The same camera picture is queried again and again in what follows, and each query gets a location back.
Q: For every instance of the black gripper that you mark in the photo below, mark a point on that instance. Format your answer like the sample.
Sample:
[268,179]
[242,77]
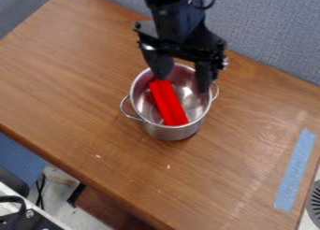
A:
[202,48]

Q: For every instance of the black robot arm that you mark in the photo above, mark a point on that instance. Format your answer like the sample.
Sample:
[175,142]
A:
[177,34]

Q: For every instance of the blue tape strip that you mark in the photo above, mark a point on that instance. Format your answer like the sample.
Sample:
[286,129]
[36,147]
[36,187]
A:
[290,182]

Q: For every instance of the grey fan grille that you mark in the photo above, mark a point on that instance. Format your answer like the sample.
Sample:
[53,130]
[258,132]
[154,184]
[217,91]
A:
[313,203]

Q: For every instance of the black device with handle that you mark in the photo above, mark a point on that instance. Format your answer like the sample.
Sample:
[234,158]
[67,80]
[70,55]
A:
[25,218]

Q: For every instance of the red rectangular block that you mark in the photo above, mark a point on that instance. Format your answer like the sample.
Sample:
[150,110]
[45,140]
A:
[167,102]

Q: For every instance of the silver metal pot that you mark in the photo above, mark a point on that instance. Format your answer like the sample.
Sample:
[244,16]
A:
[138,105]

